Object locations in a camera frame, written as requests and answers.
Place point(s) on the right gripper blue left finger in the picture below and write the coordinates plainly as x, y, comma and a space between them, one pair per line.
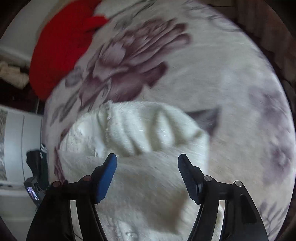
94, 187

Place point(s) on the beige crumpled cloth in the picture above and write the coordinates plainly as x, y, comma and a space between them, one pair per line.
13, 75

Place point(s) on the white cabinet with mirror strip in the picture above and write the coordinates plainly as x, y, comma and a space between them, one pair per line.
20, 133

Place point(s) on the red garment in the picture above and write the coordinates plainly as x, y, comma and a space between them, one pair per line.
63, 40

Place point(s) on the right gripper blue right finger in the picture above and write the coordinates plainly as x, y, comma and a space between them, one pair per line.
199, 186

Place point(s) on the floral plush blanket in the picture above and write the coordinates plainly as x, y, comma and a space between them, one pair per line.
189, 56

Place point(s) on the white fluffy garment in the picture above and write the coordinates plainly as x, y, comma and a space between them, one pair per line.
147, 199

